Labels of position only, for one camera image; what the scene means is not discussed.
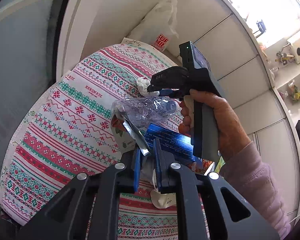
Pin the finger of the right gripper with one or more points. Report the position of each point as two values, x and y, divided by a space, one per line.
170 91

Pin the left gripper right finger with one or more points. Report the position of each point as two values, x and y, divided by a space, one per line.
208 207

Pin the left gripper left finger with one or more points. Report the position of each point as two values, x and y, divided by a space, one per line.
88 206

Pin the clear crushed plastic bottle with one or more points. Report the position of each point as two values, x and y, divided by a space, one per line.
143 111

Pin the pink sleeve right forearm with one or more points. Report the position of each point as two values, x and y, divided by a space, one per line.
255 181

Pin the white kitchen cabinets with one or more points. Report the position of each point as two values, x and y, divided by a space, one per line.
236 61

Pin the crumpled white tissue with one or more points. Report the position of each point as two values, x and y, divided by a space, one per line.
142 84

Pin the silver foil wrapper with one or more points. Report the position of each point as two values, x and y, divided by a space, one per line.
134 132

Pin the white plastic shopping bag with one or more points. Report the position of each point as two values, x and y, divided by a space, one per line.
159 26

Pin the white paper scrap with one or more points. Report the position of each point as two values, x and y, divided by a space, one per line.
162 201

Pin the patterned knit tablecloth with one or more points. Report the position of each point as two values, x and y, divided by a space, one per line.
68 129

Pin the white wall water heater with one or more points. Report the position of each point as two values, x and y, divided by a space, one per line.
291 51

